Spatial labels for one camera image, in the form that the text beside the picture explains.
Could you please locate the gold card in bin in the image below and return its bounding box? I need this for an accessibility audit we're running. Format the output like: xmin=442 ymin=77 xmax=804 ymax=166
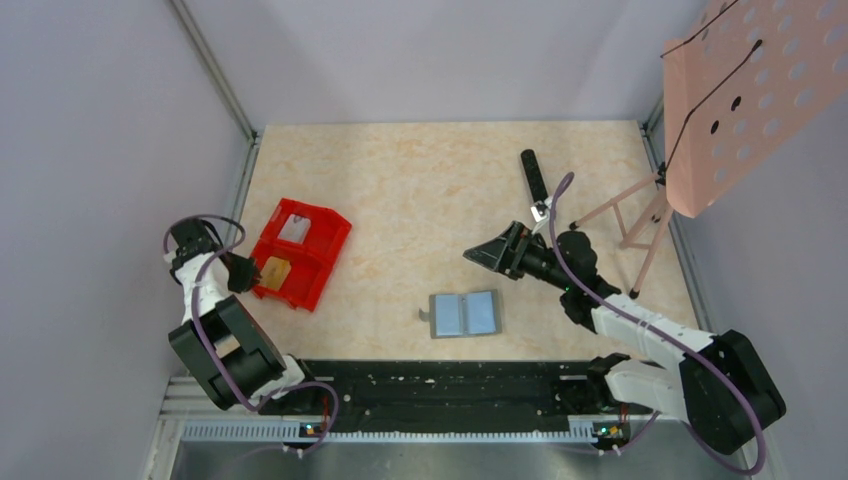
xmin=259 ymin=256 xmax=291 ymax=291

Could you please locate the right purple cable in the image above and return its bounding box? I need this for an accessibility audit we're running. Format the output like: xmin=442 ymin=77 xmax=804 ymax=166
xmin=547 ymin=172 xmax=768 ymax=476

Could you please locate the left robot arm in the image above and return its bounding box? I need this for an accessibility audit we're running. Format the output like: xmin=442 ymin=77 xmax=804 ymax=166
xmin=164 ymin=215 xmax=307 ymax=412

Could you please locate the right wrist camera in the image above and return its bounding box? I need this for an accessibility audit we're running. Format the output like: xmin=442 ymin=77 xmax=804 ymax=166
xmin=531 ymin=197 xmax=552 ymax=234

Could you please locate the red plastic bin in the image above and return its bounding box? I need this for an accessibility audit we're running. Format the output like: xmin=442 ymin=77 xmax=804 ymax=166
xmin=251 ymin=198 xmax=352 ymax=312

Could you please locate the aluminium frame post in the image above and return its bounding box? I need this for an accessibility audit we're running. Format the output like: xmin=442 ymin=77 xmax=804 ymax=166
xmin=165 ymin=0 xmax=258 ymax=144

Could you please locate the black microphone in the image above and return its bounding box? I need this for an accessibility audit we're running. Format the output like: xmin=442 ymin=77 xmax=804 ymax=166
xmin=520 ymin=149 xmax=552 ymax=206

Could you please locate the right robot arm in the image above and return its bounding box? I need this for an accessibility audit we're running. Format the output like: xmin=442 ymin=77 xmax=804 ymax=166
xmin=463 ymin=222 xmax=787 ymax=455

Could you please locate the grey card holder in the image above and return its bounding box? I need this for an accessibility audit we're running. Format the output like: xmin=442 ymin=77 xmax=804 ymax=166
xmin=418 ymin=289 xmax=503 ymax=339

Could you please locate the pink music stand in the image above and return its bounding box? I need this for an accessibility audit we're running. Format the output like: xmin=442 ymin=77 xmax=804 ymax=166
xmin=568 ymin=0 xmax=848 ymax=301

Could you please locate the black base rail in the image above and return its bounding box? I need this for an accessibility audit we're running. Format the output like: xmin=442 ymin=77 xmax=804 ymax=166
xmin=260 ymin=360 xmax=622 ymax=434

